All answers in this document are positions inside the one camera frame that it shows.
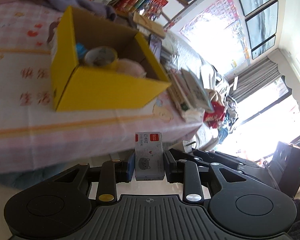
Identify pink plush pig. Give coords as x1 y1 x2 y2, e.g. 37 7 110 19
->
115 59 147 78

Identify grey curtain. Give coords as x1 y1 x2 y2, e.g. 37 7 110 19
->
229 56 283 103

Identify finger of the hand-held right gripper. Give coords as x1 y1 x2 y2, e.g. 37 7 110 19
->
168 148 242 175
190 148 243 166

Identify white quilted blanket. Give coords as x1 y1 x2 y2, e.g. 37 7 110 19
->
162 30 216 85

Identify cream cloth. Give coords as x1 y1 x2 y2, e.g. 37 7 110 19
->
207 89 223 103

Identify stack of loose papers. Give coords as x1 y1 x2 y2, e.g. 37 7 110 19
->
137 25 181 71

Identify red cloth toy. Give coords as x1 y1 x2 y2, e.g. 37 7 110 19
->
202 100 227 129

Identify yellow tape roll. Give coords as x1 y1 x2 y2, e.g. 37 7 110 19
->
84 46 119 69

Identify small blue plastic object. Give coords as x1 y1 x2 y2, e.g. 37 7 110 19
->
76 43 89 58

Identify yellow cardboard box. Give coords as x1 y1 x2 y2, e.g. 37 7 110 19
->
51 5 172 112

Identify teal cover book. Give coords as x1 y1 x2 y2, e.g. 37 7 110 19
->
181 69 214 113

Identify brown paper notebook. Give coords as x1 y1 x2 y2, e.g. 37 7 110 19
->
132 12 167 39

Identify grey staple box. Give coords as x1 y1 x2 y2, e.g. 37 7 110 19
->
134 131 165 181

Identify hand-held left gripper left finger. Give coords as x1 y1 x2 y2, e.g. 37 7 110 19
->
50 152 136 204

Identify pile of clothes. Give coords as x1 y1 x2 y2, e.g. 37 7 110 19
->
215 90 243 143

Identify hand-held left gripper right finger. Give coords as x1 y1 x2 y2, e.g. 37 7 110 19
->
164 150 256 204

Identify purple cloth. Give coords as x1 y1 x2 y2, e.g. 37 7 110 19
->
46 0 117 21

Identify red standing dictionaries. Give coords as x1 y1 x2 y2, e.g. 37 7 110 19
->
115 0 150 13

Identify pink alphabet wall poster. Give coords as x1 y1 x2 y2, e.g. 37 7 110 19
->
180 0 252 61

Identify black smartphone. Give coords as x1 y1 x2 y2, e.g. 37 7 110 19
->
149 34 163 58

